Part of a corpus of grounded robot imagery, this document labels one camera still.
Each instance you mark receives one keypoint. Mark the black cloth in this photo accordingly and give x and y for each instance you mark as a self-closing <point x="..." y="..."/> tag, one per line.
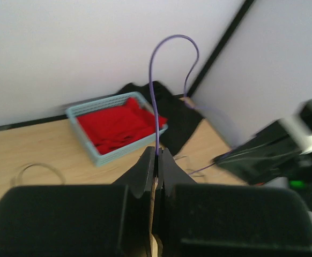
<point x="182" y="120"/>

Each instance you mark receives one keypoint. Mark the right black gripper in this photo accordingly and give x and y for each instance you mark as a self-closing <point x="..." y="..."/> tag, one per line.
<point x="258" y="161"/>

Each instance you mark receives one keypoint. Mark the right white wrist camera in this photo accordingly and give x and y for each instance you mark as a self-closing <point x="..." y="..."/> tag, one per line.
<point x="299" y="127"/>

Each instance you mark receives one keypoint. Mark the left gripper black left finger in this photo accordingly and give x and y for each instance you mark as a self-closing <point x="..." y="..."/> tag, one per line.
<point x="80" y="220"/>

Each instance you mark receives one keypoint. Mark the red cloth in basket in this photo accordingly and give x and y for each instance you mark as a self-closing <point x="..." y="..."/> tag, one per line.
<point x="115" y="127"/>

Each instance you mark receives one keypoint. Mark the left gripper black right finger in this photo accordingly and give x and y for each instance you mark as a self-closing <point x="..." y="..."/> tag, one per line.
<point x="228" y="220"/>

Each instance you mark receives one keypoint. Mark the light blue plastic basket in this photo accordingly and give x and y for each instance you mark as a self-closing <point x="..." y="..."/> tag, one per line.
<point x="75" y="111"/>

